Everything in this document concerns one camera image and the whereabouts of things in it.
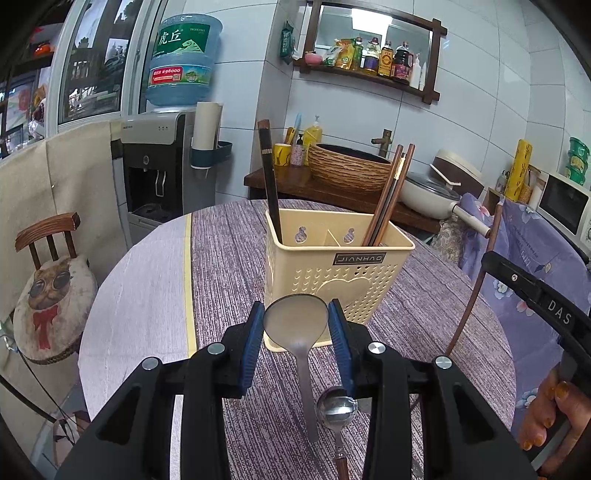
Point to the wooden chair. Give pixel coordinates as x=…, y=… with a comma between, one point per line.
x=44, y=228

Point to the pink round object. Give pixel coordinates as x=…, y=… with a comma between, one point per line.
x=312, y=59

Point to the cream pan with lid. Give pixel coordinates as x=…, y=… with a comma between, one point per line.
x=429, y=198

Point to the blue wall holder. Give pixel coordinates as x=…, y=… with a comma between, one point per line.
x=214, y=154

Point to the blue water bottle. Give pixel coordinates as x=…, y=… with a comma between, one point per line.
x=182, y=60

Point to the wooden framed mirror shelf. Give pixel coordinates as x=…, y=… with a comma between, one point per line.
x=310, y=27

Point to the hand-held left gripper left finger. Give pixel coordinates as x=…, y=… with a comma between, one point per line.
x=251, y=353

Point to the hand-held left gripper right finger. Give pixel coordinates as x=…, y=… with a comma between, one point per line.
x=342, y=353

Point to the yellow wrap roll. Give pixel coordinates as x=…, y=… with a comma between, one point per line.
x=518, y=170

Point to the cream plastic utensil holder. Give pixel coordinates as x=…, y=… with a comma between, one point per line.
x=314, y=281

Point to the white microwave oven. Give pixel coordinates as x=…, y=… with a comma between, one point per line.
x=561, y=203

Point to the dark wooden counter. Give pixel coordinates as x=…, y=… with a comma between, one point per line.
x=300, y=184

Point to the white bottle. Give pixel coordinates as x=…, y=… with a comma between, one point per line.
x=423, y=76
x=416, y=71

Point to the small dotted pump bottle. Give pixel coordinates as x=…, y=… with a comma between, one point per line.
x=298, y=154

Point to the cluttered display shelf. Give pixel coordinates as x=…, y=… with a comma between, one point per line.
x=23, y=83

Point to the dark sauce bottle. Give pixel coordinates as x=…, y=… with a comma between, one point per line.
x=402, y=64

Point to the yellow mug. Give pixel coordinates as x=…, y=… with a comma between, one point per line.
x=282, y=156

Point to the oil bottle purple label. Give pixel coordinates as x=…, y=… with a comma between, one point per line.
x=371, y=57

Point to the green noodle cup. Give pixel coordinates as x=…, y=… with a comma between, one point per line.
x=579, y=146
x=577, y=176
x=579, y=162

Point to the yellow soap dispenser bottle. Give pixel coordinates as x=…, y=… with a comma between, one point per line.
x=313, y=134

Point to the large steel spoon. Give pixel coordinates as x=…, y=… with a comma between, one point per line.
x=295, y=323

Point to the white framed window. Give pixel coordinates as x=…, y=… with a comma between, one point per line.
x=97, y=55

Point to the beige cloth cover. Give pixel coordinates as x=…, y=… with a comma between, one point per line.
x=60, y=184

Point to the cat print cushion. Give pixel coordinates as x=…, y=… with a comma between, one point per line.
x=51, y=304

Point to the grey water dispenser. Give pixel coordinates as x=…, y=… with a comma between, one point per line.
x=147, y=175

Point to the green hanging packet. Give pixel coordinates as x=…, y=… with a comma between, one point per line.
x=287, y=41

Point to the person's right hand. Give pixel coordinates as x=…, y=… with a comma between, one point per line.
x=545, y=406

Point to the cream rice cooker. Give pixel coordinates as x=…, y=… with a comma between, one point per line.
x=457, y=166

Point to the purple striped tablecloth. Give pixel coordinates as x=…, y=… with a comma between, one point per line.
x=231, y=258

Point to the woven sink basin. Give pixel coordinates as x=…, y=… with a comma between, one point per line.
x=346, y=173

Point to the bronze faucet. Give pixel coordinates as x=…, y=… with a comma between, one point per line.
x=382, y=143

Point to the beige floral cloth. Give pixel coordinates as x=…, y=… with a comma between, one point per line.
x=450, y=240

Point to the blue toothbrush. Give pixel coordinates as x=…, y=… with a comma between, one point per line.
x=297, y=122

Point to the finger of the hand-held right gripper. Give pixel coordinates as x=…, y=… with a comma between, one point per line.
x=508, y=275

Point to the green bottle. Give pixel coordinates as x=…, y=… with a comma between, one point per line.
x=358, y=55

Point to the dark chopstick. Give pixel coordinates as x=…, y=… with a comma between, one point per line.
x=269, y=184

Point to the amber bottle yellow label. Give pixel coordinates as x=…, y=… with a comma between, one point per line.
x=386, y=60

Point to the yellow refill pouch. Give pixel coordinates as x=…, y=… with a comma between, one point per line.
x=344, y=55

